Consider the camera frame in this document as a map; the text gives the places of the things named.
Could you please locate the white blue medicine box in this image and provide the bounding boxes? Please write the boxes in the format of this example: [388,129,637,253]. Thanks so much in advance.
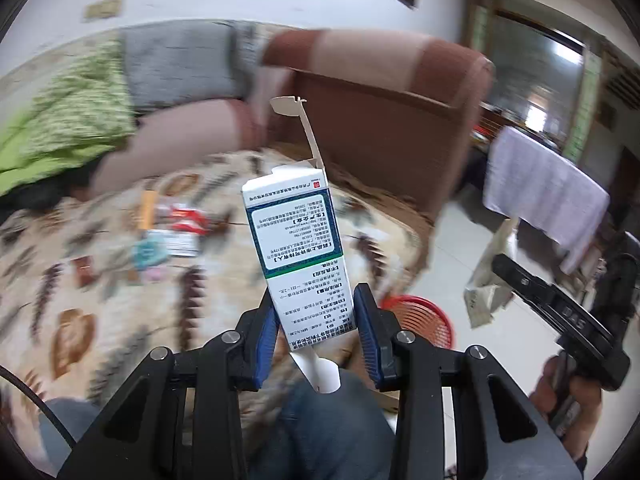
[241,96,356,394]

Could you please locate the teal blister package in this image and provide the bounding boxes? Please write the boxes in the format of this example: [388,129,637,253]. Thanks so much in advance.
[132,236,169,271]

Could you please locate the orange long carton box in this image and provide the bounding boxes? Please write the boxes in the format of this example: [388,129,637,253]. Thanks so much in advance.
[139,190,157,232]

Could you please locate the small red snack packet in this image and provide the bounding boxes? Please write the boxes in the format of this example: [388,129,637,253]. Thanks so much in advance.
[72,256,96,288]

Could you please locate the purple foil ball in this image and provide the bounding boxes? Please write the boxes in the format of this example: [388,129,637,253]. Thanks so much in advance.
[141,266,164,283]

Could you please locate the person's right hand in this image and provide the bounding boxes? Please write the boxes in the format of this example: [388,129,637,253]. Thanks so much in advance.
[529,353,604,461]

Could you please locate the red plastic mesh basket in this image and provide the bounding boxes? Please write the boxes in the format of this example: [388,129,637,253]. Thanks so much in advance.
[380,295,454,350]

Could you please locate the person's jeans leg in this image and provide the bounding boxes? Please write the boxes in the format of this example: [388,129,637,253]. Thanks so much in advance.
[37,368,402,480]

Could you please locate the white paper bag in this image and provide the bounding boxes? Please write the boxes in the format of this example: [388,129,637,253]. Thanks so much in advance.
[463,217,520,328]

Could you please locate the white cloth-covered table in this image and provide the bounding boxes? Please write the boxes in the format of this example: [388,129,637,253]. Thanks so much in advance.
[483,127,610,275]

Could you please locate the leaf-patterned beige blanket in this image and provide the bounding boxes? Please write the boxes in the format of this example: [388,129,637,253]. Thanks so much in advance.
[0,146,432,401]

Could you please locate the brown fabric sofa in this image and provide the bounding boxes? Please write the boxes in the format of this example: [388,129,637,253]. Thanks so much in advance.
[89,29,494,222]

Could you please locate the black garment on sofa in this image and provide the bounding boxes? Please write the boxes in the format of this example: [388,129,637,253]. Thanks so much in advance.
[1,179,72,212]

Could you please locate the glass cabinet doors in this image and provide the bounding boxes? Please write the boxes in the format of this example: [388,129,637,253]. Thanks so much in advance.
[465,0,605,164]

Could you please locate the grey quilted cushion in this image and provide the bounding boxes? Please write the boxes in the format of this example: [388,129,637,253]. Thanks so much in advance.
[120,20,266,114]

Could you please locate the green patterned quilt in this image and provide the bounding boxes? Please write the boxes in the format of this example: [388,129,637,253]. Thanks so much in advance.
[1,39,136,194]

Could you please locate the black cable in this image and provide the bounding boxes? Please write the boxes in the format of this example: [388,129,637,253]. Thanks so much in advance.
[0,364,79,449]

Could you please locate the beige wall switch plate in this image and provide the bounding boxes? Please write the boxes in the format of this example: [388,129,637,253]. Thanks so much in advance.
[82,0,124,22]

